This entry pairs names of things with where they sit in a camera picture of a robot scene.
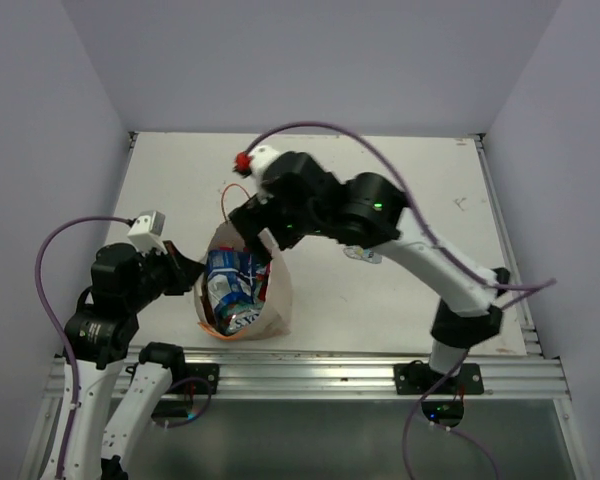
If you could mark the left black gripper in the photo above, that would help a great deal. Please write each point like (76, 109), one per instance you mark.
(183, 270)

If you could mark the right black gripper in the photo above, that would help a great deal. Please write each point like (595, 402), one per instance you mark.
(252, 216)

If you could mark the blue snack packet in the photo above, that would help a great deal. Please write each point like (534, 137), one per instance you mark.
(230, 280)

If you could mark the green Fox's candy bag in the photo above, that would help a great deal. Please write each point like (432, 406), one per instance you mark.
(240, 320)

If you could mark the small silver snack packet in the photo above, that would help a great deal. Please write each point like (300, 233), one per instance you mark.
(361, 254)

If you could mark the pink snack bag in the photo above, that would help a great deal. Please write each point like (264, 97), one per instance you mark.
(255, 273)

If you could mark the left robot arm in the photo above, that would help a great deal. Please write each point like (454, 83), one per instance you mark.
(93, 441)

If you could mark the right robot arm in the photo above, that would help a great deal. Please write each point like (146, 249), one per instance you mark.
(297, 198)

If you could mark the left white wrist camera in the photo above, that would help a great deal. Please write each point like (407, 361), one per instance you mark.
(146, 231)

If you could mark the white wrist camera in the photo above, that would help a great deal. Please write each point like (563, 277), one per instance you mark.
(146, 231)
(254, 165)

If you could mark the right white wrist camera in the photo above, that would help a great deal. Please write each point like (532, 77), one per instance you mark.
(254, 165)

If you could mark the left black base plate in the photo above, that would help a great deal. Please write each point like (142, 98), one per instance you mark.
(196, 378)

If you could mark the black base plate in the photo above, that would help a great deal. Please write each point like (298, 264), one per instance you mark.
(416, 377)
(196, 378)

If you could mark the aluminium mounting rail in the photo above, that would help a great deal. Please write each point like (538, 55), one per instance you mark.
(288, 375)

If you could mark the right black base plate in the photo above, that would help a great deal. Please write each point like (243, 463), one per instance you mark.
(416, 377)

